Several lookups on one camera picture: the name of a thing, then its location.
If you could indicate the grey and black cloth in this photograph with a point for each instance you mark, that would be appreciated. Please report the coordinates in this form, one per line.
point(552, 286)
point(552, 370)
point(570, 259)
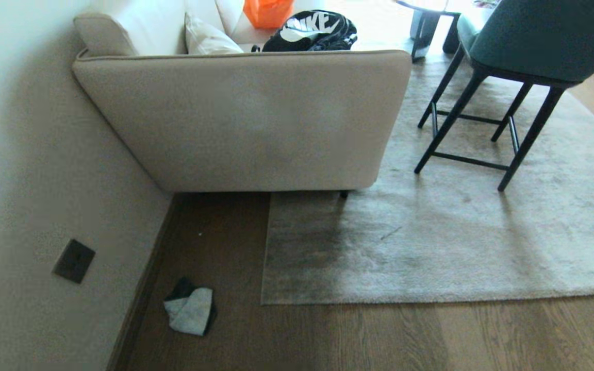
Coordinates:
point(192, 309)

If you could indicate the grey shaggy rug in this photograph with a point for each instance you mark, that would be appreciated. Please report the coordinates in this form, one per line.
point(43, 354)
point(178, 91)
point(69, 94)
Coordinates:
point(457, 242)

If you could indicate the beige fabric sofa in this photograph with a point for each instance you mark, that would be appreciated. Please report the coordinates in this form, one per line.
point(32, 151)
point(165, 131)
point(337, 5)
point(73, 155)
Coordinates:
point(245, 118)

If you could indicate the black bag with white print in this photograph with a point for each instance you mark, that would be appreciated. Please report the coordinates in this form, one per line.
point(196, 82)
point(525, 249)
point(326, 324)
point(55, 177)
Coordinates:
point(311, 32)

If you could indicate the cream cushion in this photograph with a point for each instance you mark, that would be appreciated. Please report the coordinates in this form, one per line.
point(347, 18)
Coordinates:
point(208, 37)

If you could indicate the orange plastic bag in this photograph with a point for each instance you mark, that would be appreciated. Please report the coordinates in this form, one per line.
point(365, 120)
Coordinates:
point(267, 12)

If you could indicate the round table with dark base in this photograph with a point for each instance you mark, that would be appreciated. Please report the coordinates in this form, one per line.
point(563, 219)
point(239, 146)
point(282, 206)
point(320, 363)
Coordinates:
point(428, 26)

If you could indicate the green chair with black legs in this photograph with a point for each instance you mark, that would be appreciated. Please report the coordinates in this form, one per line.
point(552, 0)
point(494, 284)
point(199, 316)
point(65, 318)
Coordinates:
point(539, 41)

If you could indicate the dark wall socket plate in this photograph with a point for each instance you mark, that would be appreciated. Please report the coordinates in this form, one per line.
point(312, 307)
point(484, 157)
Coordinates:
point(73, 260)

